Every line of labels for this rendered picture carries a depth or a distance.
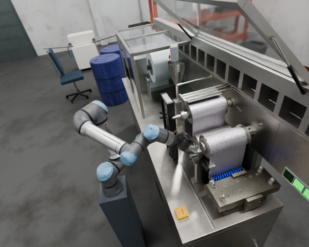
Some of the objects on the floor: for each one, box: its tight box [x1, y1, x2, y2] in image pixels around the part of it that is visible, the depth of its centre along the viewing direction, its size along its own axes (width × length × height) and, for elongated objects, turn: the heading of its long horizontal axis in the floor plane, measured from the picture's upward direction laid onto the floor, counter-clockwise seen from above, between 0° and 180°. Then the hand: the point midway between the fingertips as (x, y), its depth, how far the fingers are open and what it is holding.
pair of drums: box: [89, 44, 129, 106], centre depth 444 cm, size 80×131×96 cm, turn 18°
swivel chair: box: [49, 48, 92, 103], centre depth 444 cm, size 67×64×116 cm
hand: (194, 150), depth 114 cm, fingers open, 3 cm apart
